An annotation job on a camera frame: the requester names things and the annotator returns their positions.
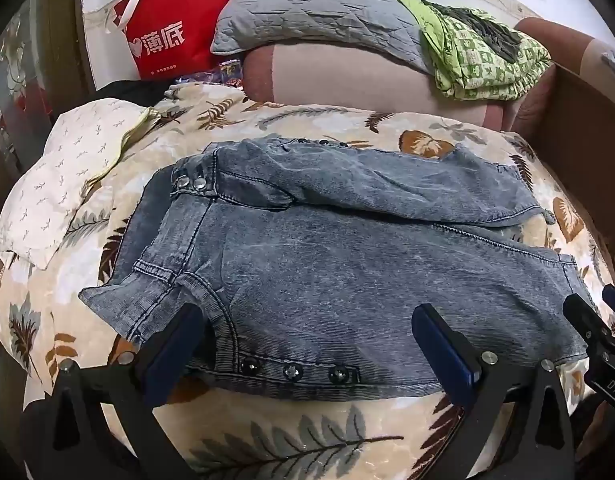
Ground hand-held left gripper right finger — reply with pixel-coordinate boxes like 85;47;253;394
411;304;575;480

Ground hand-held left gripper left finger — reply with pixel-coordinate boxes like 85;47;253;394
20;302;206;480

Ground blue denim pants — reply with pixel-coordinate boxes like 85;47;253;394
79;136;601;403

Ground leaf print blanket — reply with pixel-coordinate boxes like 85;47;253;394
0;82;615;480

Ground brown cardboard box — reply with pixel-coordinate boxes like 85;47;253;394
525;60;615;271

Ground white sprig print pillow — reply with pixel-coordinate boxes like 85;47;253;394
0;97;156;273

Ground black cloth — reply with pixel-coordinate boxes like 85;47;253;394
95;79;176;108

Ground green patterned cloth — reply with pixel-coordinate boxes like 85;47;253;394
393;0;553;101

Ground purple printed packet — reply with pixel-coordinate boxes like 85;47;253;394
175;62;246;88

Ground dark grey cloth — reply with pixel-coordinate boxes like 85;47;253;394
427;2;523;63

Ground pink brown bolster cushion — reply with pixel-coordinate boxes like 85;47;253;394
242;17;605;131

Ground red shopping bag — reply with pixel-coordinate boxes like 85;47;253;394
112;0;233;81

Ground dark wooden cabinet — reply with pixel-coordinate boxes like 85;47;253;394
0;0;96;176

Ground grey quilted pillow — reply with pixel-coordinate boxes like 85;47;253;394
210;0;438;73

